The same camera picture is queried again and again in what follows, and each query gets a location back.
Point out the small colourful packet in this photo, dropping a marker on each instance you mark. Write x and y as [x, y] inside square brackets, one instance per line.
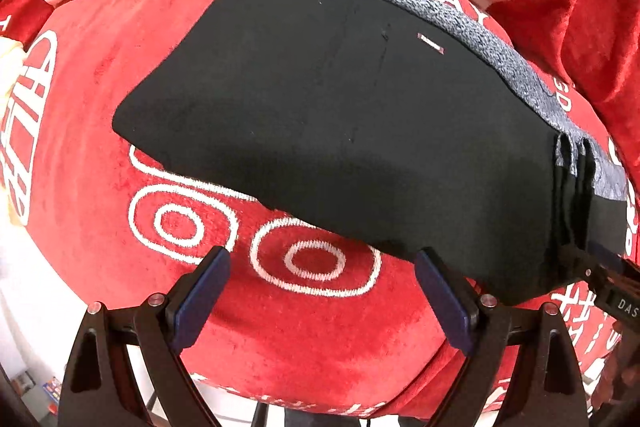
[51, 389]

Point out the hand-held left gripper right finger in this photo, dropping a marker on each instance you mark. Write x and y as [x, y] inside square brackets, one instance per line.
[445, 302]

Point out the black pants with blue stripes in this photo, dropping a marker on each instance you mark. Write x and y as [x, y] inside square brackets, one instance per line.
[325, 107]

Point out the red printed blanket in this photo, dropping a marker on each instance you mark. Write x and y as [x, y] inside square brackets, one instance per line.
[300, 357]

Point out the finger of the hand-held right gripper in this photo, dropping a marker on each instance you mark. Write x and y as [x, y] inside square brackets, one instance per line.
[582, 264]

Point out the cream cloth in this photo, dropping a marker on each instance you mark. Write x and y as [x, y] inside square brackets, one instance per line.
[7, 72]

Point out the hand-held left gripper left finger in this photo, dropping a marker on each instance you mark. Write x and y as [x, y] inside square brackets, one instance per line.
[200, 302]

